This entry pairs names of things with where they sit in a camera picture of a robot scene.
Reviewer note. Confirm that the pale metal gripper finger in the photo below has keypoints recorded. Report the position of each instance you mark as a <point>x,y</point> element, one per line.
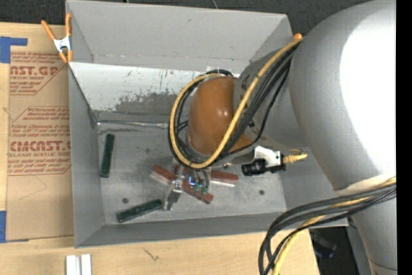
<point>168,202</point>
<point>176,196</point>

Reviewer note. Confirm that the red-brown flat block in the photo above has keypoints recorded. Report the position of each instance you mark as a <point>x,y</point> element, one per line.
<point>203,195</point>
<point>161,174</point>
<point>225,177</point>

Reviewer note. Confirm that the dark green flat block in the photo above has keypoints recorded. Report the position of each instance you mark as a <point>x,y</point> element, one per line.
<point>107,156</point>
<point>138,211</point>

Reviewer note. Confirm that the brown cardboard board, red print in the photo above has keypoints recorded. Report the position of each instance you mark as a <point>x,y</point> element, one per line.
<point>35,190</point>

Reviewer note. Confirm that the grey metal bin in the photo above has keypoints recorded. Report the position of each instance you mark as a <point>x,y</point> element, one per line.
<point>135,42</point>

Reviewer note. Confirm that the black cylinder on white bracket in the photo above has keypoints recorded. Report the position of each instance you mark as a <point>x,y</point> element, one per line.
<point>257,167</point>

